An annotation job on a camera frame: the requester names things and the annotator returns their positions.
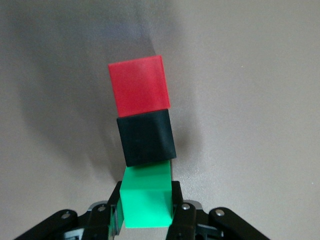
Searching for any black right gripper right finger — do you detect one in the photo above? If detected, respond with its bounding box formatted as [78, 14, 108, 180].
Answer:
[165, 180, 272, 240]

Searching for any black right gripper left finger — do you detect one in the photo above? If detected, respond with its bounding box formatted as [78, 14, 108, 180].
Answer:
[13, 181, 125, 240]

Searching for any green cube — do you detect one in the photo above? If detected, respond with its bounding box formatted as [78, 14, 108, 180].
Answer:
[119, 159, 175, 229]

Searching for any black cube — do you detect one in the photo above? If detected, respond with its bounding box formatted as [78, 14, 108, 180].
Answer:
[116, 108, 178, 168]

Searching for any red cube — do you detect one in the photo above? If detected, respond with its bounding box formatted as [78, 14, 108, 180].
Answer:
[107, 54, 172, 119]

